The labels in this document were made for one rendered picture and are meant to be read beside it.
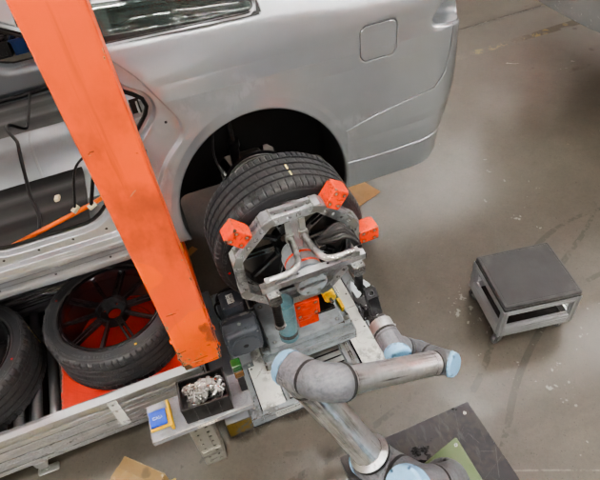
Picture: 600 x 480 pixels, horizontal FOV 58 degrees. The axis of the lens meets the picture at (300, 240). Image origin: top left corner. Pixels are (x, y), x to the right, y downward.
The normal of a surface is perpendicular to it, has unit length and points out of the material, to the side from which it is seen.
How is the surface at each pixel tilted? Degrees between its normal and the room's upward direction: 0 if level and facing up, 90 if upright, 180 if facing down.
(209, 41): 80
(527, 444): 0
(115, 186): 90
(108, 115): 90
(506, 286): 0
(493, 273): 0
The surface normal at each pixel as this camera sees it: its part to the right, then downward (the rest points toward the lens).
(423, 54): 0.37, 0.65
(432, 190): -0.10, -0.69
